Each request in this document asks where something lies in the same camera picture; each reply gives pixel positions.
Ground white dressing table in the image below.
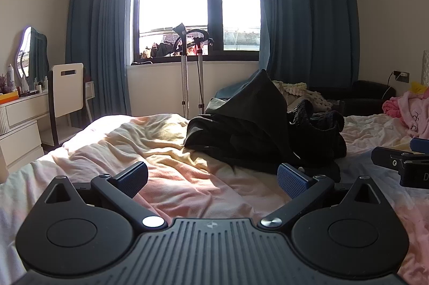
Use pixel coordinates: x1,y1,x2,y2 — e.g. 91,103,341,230
0,89,51,136

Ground dark framed window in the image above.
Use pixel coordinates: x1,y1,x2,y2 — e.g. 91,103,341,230
133,0,262,67

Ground white spray bottle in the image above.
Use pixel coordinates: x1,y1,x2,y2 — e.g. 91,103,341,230
7,64,17,92

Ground garment steamer stand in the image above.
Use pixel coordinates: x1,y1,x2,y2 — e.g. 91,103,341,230
172,23,215,119

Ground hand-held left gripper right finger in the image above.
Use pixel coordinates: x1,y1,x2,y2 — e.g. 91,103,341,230
257,162,384,232

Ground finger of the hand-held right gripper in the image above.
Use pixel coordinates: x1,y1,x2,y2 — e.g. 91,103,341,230
371,146,413,171
409,137,429,156

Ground cream bobble blanket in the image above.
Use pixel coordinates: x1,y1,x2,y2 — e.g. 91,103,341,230
272,80,336,112

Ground wavy framed mirror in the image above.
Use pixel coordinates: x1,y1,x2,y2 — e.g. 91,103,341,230
16,25,50,82

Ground blue curtain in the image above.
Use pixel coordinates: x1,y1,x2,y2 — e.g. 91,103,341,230
256,0,361,89
65,0,141,131

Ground light blue cloth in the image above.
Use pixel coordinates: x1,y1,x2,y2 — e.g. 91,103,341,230
214,81,256,102

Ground pink clothes pile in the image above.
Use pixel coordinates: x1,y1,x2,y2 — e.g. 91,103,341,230
382,89,429,139

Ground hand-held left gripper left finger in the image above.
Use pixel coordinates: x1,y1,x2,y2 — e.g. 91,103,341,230
43,160,168,231

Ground white chair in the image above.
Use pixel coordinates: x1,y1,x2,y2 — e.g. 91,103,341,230
42,62,93,149

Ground dark hanging clothes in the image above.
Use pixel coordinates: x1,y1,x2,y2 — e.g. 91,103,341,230
142,42,182,60

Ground dark hooded garment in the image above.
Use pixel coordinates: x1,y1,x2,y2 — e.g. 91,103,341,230
184,69,342,184

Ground black sofa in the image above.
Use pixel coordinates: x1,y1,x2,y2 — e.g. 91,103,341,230
306,80,397,117

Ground white drawer unit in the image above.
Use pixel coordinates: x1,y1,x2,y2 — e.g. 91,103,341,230
0,119,45,174

